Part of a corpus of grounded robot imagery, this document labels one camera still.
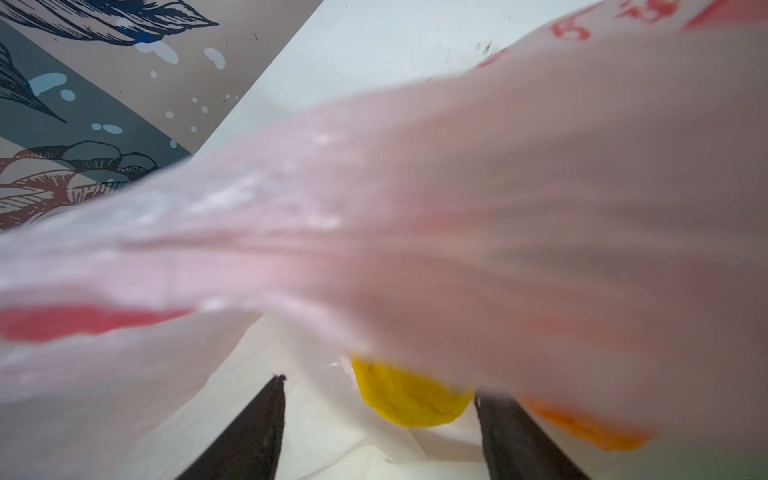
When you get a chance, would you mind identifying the orange fruit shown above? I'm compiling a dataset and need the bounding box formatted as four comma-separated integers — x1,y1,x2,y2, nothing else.
521,398,654,452

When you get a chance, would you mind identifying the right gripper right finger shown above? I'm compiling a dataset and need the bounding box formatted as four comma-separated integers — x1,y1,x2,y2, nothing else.
474,394,589,480

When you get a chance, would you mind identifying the pink plastic bag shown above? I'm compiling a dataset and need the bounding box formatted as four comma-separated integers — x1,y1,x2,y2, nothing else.
1,1,767,479

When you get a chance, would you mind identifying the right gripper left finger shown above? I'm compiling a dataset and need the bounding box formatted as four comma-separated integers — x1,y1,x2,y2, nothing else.
178,375,286,480

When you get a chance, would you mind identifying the yellow mango fruit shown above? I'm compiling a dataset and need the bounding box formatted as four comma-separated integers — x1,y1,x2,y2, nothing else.
350,357,474,429

